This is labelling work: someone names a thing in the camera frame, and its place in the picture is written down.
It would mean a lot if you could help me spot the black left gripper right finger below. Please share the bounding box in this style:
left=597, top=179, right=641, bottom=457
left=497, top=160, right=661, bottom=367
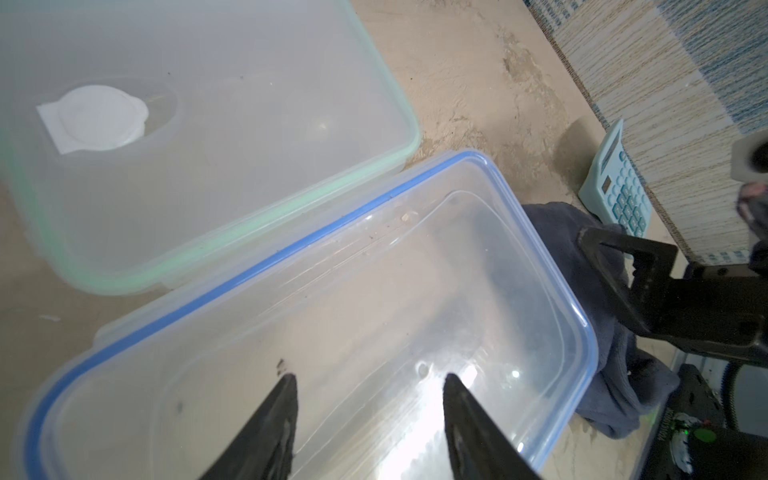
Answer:
left=442, top=373, right=539, bottom=480

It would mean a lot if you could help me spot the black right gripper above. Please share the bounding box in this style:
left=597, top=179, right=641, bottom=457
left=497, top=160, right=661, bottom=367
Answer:
left=577, top=227, right=767, bottom=368

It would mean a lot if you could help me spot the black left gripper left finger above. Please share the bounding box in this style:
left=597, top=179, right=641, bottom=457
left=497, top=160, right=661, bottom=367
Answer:
left=201, top=373, right=298, bottom=480

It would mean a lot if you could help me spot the grey cleaning cloth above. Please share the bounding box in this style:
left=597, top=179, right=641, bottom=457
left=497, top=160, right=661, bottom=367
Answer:
left=523, top=202, right=680, bottom=439

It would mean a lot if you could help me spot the blue-rimmed clear lunch box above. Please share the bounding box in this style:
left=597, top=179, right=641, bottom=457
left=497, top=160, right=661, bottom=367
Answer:
left=12, top=150, right=598, bottom=479

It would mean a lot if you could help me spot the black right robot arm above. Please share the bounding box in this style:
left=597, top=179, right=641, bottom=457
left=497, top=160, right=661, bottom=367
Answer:
left=577, top=228, right=767, bottom=479

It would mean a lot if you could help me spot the green-rimmed lunch box lid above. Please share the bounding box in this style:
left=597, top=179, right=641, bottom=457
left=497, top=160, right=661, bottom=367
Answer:
left=1, top=1, right=421, bottom=296

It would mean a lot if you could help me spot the light blue calculator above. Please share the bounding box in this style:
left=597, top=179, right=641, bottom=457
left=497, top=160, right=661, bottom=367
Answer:
left=578, top=119, right=651, bottom=237

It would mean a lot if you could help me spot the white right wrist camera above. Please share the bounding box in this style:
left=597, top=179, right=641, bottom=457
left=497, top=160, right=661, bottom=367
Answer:
left=730, top=130, right=768, bottom=183

